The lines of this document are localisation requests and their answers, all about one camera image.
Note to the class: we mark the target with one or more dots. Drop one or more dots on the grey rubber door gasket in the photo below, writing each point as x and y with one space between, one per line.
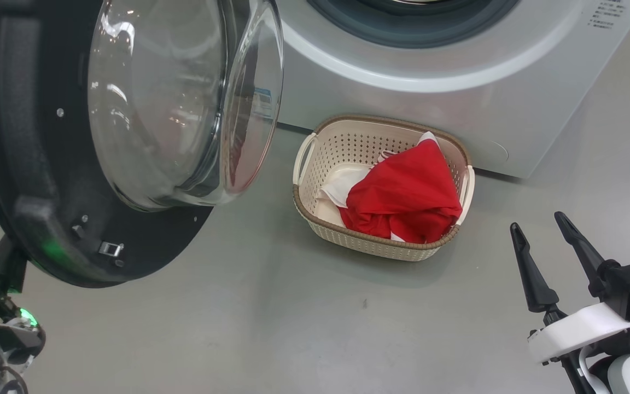
413 30

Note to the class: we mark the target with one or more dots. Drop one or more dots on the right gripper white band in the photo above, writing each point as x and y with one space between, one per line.
577 331

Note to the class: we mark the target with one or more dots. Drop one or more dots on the red and white garment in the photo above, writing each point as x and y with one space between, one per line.
408 191

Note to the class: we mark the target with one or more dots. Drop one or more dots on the black round glass washer door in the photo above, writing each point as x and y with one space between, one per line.
30 164

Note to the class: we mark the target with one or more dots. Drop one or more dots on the blue energy label sticker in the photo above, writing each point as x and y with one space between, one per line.
263 103

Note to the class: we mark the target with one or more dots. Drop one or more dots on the white front-load washing machine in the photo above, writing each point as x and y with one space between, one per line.
457 109

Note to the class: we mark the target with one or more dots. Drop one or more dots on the cream basket with brown rim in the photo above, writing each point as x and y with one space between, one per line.
348 148

